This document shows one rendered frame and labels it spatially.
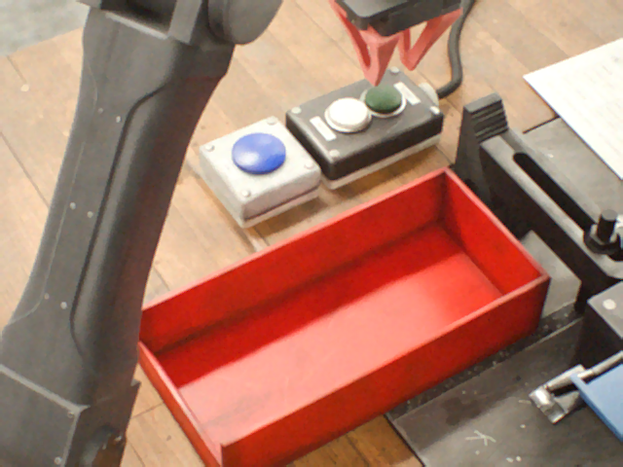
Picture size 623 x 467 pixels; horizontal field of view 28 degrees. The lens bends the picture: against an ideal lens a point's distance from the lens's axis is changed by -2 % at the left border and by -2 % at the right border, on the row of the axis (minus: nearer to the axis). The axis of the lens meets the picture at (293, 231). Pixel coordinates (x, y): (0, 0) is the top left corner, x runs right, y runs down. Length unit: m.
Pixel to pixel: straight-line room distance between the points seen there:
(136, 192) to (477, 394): 0.33
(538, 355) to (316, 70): 0.32
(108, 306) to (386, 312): 0.29
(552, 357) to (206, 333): 0.24
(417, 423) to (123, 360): 0.25
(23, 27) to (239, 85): 1.53
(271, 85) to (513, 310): 0.31
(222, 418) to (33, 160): 0.28
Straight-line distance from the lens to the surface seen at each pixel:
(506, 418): 0.85
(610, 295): 0.82
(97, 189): 0.62
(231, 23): 0.59
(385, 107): 0.98
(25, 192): 0.98
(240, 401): 0.84
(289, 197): 0.94
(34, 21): 2.56
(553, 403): 0.76
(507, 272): 0.89
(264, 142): 0.94
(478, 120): 0.91
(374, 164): 0.98
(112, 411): 0.68
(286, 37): 1.09
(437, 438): 0.84
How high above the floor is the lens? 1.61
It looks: 49 degrees down
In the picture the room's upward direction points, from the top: 1 degrees clockwise
